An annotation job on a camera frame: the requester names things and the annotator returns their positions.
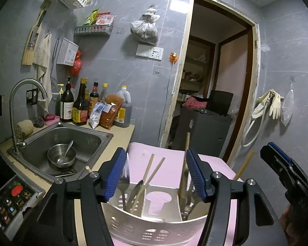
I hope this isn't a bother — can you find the pink soap dish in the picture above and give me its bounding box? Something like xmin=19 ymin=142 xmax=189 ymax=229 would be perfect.
xmin=44 ymin=114 xmax=60 ymax=126

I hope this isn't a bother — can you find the hanging dish cloth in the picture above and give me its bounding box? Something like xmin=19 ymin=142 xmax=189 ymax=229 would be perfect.
xmin=33 ymin=32 xmax=52 ymax=116

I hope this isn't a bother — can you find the red-capped sauce bottle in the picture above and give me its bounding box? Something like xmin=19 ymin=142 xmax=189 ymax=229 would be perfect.
xmin=88 ymin=82 xmax=99 ymax=117

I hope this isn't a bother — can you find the steel fork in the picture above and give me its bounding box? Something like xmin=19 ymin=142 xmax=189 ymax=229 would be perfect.
xmin=117 ymin=153 xmax=130 ymax=211

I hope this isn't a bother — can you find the long wooden spatula handle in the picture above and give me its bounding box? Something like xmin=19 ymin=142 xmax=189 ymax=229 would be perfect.
xmin=178 ymin=132 xmax=190 ymax=204

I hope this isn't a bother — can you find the orange spice bag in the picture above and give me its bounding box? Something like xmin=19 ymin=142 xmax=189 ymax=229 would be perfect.
xmin=99 ymin=95 xmax=124 ymax=129

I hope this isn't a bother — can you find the white perforated box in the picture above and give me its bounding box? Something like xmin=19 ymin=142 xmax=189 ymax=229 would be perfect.
xmin=56 ymin=38 xmax=79 ymax=66

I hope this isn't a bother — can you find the grey wall shelf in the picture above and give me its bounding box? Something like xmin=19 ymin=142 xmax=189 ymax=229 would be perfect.
xmin=74 ymin=25 xmax=113 ymax=36

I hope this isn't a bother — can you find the small white packet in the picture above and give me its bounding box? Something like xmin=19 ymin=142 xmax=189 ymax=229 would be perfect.
xmin=89 ymin=101 xmax=112 ymax=129

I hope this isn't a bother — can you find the steel sink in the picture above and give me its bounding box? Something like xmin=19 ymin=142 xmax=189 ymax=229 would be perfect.
xmin=8 ymin=122 xmax=113 ymax=182

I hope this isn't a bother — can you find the beige sponge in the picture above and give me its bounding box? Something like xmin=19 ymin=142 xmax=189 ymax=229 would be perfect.
xmin=15 ymin=119 xmax=34 ymax=139

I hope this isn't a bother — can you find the plastic oil jug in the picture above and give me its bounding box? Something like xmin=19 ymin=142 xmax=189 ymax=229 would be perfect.
xmin=114 ymin=85 xmax=132 ymax=128

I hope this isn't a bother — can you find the dark wine bottle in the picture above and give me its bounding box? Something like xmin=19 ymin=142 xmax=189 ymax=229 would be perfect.
xmin=60 ymin=77 xmax=74 ymax=122

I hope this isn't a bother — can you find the clear plastic bag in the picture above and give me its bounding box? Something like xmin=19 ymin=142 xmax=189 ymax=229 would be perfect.
xmin=280 ymin=89 xmax=294 ymax=127

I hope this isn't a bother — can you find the wooden chopstick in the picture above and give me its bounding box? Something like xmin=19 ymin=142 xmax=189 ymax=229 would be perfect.
xmin=233 ymin=150 xmax=255 ymax=181
xmin=130 ymin=157 xmax=166 ymax=213
xmin=142 ymin=153 xmax=155 ymax=184
xmin=85 ymin=166 xmax=92 ymax=173

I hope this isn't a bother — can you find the white rubber glove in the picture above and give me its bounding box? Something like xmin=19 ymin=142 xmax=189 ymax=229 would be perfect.
xmin=252 ymin=89 xmax=284 ymax=119

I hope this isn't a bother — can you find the pink floral cloth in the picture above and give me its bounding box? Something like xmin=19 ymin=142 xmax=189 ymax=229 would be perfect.
xmin=111 ymin=141 xmax=243 ymax=246

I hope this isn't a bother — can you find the dark soy sauce bottle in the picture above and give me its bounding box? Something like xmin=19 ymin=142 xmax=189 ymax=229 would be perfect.
xmin=72 ymin=78 xmax=88 ymax=125

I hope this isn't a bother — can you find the dark cabinet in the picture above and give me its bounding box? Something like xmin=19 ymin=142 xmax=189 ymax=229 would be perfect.
xmin=172 ymin=108 xmax=232 ymax=157

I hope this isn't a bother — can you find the white hose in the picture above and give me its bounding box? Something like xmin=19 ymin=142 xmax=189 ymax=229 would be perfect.
xmin=241 ymin=104 xmax=269 ymax=148

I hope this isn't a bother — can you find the steel spoon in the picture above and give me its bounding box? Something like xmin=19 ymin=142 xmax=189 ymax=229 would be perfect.
xmin=126 ymin=180 xmax=143 ymax=212

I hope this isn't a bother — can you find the steel faucet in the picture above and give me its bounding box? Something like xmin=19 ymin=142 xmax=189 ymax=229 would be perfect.
xmin=9 ymin=78 xmax=48 ymax=155

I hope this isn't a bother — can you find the red cloth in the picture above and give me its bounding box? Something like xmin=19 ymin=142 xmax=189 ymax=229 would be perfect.
xmin=182 ymin=97 xmax=207 ymax=109

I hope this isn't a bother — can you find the steel bowl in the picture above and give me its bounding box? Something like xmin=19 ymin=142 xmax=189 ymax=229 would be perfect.
xmin=47 ymin=144 xmax=77 ymax=168

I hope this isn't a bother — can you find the yellow-capped bottle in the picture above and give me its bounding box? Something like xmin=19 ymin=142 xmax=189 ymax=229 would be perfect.
xmin=99 ymin=83 xmax=108 ymax=101

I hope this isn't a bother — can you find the red plastic bag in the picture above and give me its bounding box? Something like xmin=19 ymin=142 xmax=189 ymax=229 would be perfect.
xmin=70 ymin=50 xmax=82 ymax=77

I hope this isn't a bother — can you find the steel peeler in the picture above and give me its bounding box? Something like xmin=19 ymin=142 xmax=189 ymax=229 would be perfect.
xmin=181 ymin=176 xmax=201 ymax=221

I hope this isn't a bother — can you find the white utensil holder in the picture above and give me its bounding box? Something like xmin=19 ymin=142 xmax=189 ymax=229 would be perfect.
xmin=102 ymin=177 xmax=210 ymax=245

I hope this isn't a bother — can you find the orange wall hook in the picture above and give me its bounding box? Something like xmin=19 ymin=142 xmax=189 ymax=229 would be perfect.
xmin=169 ymin=52 xmax=178 ymax=63

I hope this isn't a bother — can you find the spoon in bowl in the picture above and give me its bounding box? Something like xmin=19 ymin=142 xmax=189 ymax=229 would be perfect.
xmin=57 ymin=140 xmax=74 ymax=164

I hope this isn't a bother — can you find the induction cooker panel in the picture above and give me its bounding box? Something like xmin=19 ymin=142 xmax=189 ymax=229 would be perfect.
xmin=0 ymin=175 xmax=45 ymax=241

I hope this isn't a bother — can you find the wall power socket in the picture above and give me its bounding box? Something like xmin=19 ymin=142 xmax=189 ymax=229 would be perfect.
xmin=136 ymin=44 xmax=164 ymax=60

